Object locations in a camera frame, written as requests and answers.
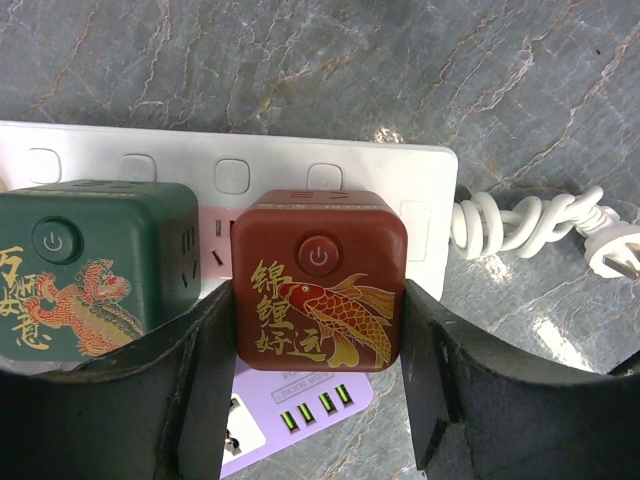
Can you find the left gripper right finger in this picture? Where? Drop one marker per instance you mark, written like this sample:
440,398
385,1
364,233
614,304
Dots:
480,408

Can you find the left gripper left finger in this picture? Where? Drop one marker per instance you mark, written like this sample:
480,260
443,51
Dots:
156,408

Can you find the purple power strip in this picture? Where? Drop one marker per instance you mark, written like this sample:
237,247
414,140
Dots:
270,411

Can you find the red-brown cube socket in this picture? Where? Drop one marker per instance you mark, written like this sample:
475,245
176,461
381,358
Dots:
318,279

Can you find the dark green cube socket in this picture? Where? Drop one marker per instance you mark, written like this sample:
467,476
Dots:
88,266

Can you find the white multicolour power strip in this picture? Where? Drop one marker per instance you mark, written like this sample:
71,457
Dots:
228,172

